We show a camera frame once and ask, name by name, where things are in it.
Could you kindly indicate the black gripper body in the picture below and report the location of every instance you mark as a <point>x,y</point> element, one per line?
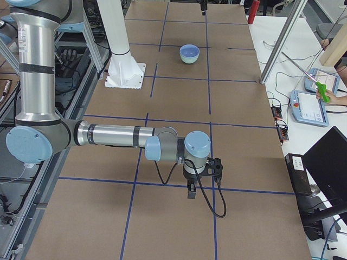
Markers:
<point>190,177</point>

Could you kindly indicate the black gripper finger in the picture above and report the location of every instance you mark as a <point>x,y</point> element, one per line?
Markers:
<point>191,186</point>

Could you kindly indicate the blue ceramic bowl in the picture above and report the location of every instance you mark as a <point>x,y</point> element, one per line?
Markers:
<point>189,50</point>

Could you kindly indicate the silver reacher grabber tool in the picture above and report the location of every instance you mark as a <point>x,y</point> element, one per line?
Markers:
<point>320,86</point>

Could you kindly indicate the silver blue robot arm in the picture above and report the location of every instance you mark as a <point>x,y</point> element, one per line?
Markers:
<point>40,132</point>

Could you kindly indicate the green ceramic bowl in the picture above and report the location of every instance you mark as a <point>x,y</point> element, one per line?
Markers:
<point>189,60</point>

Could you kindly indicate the person's hand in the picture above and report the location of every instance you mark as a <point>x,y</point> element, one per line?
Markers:
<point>333,99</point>

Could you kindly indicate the black equipment box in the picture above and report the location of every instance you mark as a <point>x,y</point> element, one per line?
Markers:
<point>299,177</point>

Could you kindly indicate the black monitor stand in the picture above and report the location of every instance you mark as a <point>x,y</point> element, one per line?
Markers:
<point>316,218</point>

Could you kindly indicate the near teach pendant tablet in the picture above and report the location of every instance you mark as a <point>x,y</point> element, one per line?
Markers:
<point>307,109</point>

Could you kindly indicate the teach pendant tablet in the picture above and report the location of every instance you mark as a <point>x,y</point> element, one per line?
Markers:
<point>307,109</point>
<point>331,80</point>

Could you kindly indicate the black monitor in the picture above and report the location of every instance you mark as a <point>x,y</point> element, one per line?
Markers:
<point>326,163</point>

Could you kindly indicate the far teach pendant tablet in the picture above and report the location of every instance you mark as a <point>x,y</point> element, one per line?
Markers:
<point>331,80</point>

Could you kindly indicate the red cylinder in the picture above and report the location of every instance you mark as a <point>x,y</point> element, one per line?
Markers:
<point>253,11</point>

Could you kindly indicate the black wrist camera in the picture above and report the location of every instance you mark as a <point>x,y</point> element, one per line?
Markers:
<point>213,168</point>

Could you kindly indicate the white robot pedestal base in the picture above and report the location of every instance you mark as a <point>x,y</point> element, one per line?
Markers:
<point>124,71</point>

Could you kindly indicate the aluminium frame post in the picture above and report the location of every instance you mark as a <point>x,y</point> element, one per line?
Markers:
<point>283,36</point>

